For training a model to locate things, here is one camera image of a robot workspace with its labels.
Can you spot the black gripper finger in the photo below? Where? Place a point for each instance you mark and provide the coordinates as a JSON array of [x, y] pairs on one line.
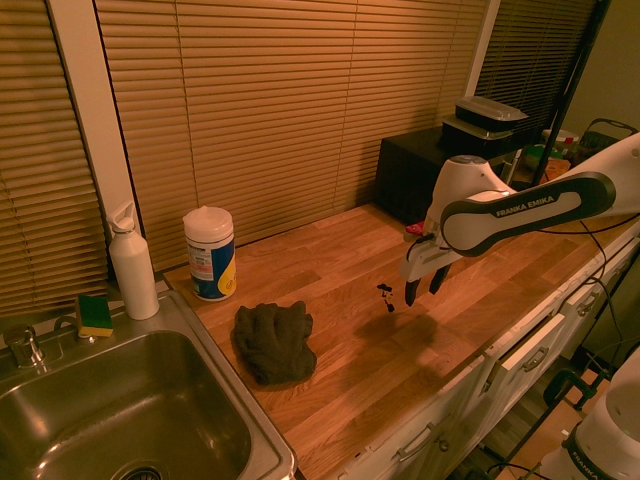
[[410, 295], [439, 280]]

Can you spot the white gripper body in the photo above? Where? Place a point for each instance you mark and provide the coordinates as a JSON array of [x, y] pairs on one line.
[[422, 260]]

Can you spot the dark cloth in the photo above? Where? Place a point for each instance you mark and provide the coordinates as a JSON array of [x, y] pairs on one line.
[[275, 345]]

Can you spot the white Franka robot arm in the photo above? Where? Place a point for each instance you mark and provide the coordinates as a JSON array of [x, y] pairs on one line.
[[525, 206]]

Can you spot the small red object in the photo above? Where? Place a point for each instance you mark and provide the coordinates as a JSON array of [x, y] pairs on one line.
[[415, 229]]

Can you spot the black box appliance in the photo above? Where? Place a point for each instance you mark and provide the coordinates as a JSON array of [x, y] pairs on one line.
[[405, 175]]

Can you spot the white kitchen cabinet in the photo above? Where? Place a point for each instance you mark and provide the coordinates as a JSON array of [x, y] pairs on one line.
[[450, 410]]

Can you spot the large black lidded container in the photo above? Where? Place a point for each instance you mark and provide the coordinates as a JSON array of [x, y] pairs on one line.
[[465, 134]]

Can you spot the round metal cabinet knob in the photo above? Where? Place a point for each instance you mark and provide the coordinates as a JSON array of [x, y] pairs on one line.
[[444, 444]]

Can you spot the small black lidded container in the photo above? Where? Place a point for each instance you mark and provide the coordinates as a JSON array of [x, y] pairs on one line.
[[487, 110]]

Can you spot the black green clamp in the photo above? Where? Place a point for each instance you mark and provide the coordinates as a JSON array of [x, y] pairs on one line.
[[570, 385]]

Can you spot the white round container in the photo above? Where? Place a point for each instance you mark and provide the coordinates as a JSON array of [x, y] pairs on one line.
[[565, 136]]

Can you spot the white wipes canister blue label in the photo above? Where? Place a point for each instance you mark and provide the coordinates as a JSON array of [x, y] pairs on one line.
[[210, 255]]

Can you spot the wide tan window blind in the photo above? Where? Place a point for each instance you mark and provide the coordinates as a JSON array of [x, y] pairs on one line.
[[280, 110]]

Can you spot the dark window blind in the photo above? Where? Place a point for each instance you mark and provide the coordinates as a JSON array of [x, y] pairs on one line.
[[530, 65]]

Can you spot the white water bottle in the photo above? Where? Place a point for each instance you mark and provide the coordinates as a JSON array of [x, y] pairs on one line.
[[132, 270]]

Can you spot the stainless steel sink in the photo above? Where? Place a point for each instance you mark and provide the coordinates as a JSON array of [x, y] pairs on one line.
[[125, 400]]

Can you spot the green yellow sponge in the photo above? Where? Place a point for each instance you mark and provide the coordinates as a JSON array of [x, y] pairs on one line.
[[94, 316]]

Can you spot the sink drain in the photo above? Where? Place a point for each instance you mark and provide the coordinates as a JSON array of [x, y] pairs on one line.
[[142, 472]]

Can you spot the small metal sink fitting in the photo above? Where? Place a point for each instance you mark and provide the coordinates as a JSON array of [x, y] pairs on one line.
[[64, 322]]

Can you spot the metal faucet knob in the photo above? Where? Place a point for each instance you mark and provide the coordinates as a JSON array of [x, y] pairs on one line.
[[22, 345]]

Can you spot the narrow tan window blind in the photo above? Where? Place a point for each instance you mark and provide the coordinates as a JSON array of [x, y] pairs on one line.
[[40, 165]]

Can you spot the black camera stand pole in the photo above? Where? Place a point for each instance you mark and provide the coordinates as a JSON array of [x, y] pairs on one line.
[[570, 90]]

